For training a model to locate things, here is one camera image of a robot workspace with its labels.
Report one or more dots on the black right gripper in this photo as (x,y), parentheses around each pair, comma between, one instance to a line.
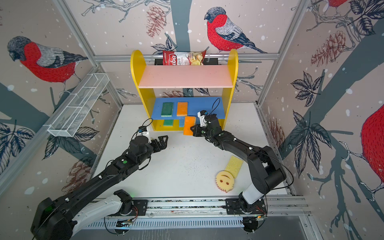
(196,132)

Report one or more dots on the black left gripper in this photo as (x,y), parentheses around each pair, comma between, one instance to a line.
(163,144)

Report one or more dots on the orange sponge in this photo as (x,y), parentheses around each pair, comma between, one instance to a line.
(188,123)

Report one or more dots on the blue sponge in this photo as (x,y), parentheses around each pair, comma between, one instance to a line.
(181,122)

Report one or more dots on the pale yellow sponge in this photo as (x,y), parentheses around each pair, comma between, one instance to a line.
(182,109)

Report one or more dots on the light green sponge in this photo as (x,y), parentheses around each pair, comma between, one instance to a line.
(168,123)

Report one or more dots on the dark green sponge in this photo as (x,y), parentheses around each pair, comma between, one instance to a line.
(167,109)

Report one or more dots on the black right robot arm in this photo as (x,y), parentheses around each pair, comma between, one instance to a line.
(265,170)

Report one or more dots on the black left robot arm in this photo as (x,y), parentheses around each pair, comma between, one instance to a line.
(55,219)

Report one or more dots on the yellow shelf with coloured boards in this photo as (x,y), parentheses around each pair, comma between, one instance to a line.
(147,78)

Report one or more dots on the yellow sponge right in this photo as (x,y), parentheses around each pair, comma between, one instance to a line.
(234,166)

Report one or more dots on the yellow smiley face sponge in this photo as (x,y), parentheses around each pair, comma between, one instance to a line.
(225,181)

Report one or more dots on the red cassava chips bag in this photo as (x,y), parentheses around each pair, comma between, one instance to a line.
(172,58)

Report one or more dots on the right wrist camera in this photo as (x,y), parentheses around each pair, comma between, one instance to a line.
(201,115)

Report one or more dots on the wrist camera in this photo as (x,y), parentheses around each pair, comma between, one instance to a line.
(143,131)
(201,115)

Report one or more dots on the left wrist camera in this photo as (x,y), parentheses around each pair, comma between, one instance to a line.
(143,131)

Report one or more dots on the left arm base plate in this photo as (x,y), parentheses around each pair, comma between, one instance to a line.
(138,208)

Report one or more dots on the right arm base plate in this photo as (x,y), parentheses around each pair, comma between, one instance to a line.
(241,207)

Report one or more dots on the white wire mesh basket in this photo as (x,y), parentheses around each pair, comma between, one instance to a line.
(70,119)

